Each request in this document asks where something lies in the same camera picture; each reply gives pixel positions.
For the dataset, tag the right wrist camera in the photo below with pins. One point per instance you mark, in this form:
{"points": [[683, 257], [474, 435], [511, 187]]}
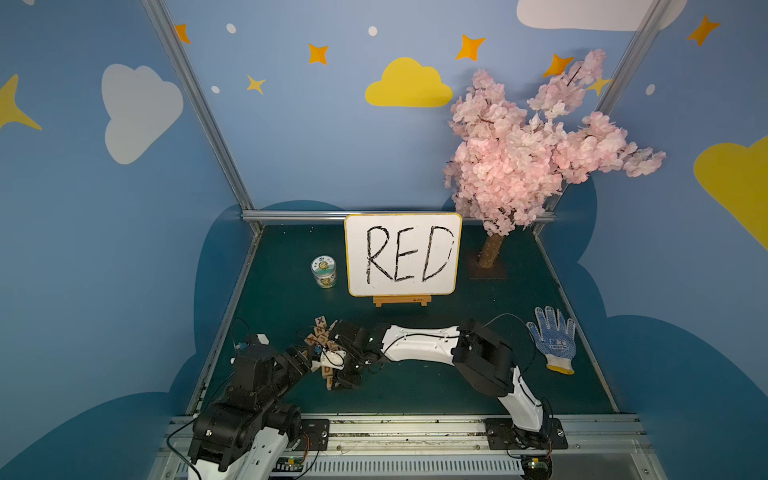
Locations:
{"points": [[333, 359]]}

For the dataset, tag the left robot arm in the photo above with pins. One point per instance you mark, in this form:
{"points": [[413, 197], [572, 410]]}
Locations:
{"points": [[250, 414]]}

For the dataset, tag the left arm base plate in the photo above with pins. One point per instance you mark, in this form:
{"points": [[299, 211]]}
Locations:
{"points": [[313, 435]]}

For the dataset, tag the pink cherry blossom tree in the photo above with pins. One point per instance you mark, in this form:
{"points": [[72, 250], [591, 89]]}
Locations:
{"points": [[512, 159]]}

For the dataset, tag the white board reading RED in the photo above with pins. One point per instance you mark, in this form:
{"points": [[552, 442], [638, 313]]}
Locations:
{"points": [[402, 254]]}

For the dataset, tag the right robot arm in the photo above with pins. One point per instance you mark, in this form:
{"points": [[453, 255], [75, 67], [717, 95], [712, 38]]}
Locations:
{"points": [[483, 358]]}

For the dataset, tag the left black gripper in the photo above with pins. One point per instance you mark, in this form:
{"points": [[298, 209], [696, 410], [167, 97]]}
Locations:
{"points": [[297, 360]]}

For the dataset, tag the small wooden easel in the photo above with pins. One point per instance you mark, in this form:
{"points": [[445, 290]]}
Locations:
{"points": [[422, 300]]}

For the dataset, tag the aluminium rail frame front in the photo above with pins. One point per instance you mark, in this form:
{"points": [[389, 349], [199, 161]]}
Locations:
{"points": [[442, 447]]}

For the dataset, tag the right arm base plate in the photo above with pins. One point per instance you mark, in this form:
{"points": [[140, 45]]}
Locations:
{"points": [[503, 434]]}

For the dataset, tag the blue dotted work glove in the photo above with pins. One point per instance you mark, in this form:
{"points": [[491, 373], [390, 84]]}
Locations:
{"points": [[554, 337]]}

